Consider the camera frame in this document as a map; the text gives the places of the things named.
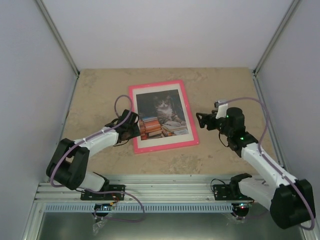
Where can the left aluminium corner post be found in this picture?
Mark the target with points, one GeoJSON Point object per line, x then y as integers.
{"type": "Point", "coordinates": [57, 36]}

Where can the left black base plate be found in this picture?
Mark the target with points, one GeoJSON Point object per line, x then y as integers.
{"type": "Point", "coordinates": [112, 193]}

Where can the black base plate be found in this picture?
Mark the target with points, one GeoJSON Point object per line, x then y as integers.
{"type": "Point", "coordinates": [223, 192]}
{"type": "Point", "coordinates": [112, 193]}

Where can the cat and books photo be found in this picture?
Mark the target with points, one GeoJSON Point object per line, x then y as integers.
{"type": "Point", "coordinates": [161, 115]}

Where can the aluminium rail base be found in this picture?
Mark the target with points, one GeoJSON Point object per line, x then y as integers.
{"type": "Point", "coordinates": [180, 188]}

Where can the aluminium corner post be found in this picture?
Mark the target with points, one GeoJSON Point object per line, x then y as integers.
{"type": "Point", "coordinates": [277, 34]}
{"type": "Point", "coordinates": [57, 36]}

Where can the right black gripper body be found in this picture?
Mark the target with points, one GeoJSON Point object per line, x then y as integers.
{"type": "Point", "coordinates": [212, 126]}

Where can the right aluminium corner post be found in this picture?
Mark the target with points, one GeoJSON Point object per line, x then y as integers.
{"type": "Point", "coordinates": [277, 34]}

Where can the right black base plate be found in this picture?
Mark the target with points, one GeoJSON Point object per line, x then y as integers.
{"type": "Point", "coordinates": [223, 192]}

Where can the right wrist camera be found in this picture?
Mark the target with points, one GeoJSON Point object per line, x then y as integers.
{"type": "Point", "coordinates": [221, 107]}

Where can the pink wooden photo frame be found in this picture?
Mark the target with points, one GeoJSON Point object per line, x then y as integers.
{"type": "Point", "coordinates": [165, 143]}

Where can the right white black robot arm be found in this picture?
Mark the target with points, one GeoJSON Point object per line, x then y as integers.
{"type": "Point", "coordinates": [289, 200]}

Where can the grey slotted cable duct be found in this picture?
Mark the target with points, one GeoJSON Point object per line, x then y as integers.
{"type": "Point", "coordinates": [136, 208]}

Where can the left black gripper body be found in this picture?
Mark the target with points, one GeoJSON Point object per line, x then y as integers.
{"type": "Point", "coordinates": [133, 133]}

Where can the clear plastic bag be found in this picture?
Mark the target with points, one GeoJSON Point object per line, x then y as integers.
{"type": "Point", "coordinates": [98, 224]}

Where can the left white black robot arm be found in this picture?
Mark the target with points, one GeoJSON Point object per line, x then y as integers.
{"type": "Point", "coordinates": [69, 163]}

